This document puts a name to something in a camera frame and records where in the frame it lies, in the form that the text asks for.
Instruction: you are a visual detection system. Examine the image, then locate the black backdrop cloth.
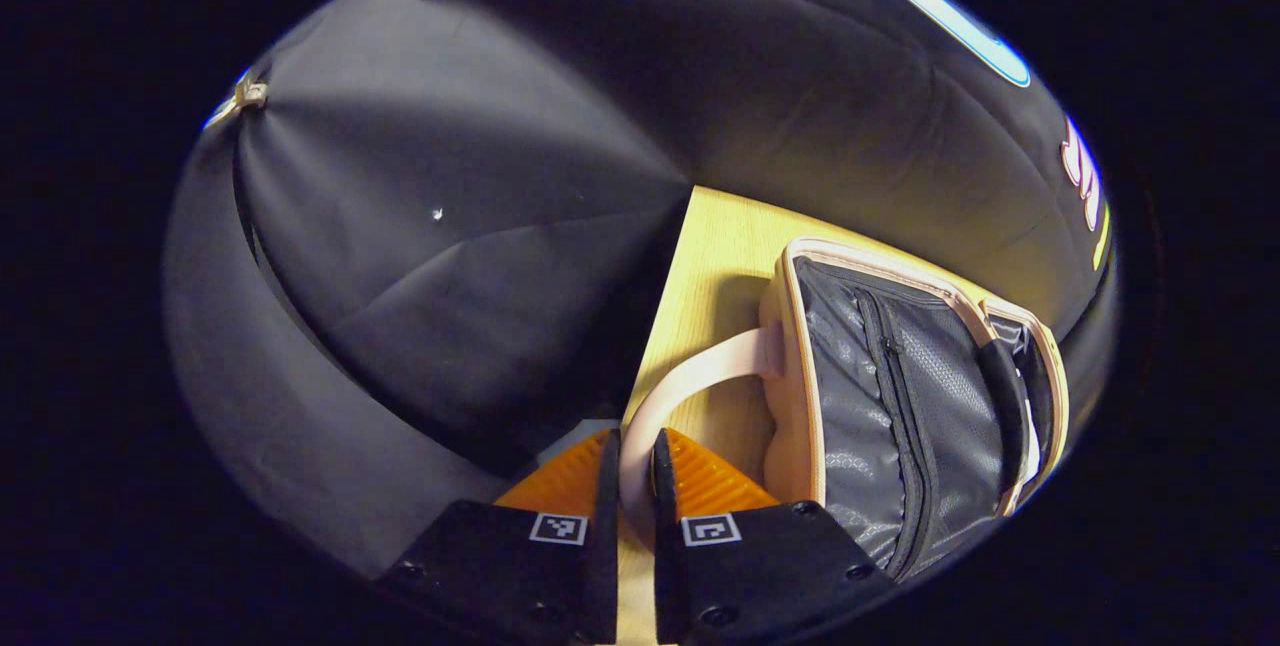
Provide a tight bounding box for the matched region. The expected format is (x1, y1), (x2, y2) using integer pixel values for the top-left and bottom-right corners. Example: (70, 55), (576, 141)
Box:
(162, 0), (1121, 582)

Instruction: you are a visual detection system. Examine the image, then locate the white cloth clip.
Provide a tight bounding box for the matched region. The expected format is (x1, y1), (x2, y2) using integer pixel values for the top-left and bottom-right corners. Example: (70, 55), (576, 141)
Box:
(205, 74), (270, 128)

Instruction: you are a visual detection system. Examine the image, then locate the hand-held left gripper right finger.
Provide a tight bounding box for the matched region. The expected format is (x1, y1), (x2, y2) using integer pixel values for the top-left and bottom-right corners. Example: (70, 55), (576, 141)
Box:
(650, 428), (898, 645)

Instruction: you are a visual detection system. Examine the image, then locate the pink ribbed suitcase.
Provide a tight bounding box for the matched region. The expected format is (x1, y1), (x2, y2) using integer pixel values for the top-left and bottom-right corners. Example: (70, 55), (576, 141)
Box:
(618, 236), (1071, 584)

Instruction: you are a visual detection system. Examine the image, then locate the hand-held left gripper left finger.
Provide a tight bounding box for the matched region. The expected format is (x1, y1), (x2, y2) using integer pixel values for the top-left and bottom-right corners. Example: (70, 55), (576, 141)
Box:
(378, 428), (623, 645)

